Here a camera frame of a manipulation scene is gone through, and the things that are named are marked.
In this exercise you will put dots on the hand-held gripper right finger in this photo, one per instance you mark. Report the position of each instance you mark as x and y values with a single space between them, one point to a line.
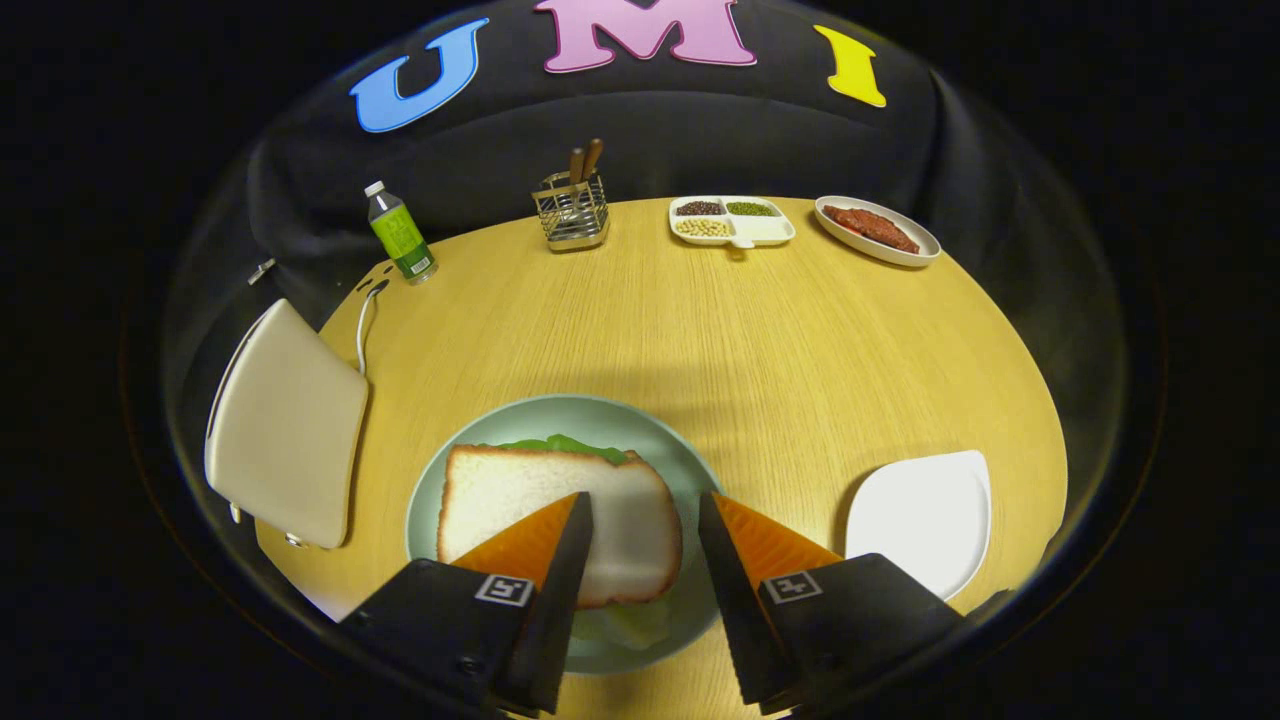
740 620

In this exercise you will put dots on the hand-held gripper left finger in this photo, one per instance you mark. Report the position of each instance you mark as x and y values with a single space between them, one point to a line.
550 620

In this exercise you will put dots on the white bread slice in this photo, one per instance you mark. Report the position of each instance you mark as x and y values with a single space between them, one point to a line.
620 520

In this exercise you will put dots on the green lettuce leaf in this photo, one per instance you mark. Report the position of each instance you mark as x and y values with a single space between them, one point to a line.
570 445

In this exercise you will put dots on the empty white plate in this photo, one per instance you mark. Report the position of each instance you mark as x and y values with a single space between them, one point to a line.
920 520

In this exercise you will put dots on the pale green plate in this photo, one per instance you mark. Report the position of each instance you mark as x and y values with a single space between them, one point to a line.
600 415

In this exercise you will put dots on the white toaster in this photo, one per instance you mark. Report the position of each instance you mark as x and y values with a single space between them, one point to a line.
285 430

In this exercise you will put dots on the white divided dish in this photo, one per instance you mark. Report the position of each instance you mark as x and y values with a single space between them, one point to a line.
765 230

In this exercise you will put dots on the pile of yellow beans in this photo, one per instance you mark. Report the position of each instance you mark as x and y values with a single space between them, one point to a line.
703 228

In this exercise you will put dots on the pile of green beans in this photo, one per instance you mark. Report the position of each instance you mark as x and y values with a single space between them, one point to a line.
750 208

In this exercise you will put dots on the red meat slice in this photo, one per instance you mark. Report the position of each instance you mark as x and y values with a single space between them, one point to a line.
870 228

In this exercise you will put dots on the green drink bottle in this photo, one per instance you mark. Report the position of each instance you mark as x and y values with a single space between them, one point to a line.
400 235

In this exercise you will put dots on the pile of dark beans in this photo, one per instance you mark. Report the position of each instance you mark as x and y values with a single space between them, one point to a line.
699 208

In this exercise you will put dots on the white oval plate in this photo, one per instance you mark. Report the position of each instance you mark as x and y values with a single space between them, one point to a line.
925 245

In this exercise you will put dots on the black backdrop cloth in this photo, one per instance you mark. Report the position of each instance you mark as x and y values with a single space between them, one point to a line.
620 130

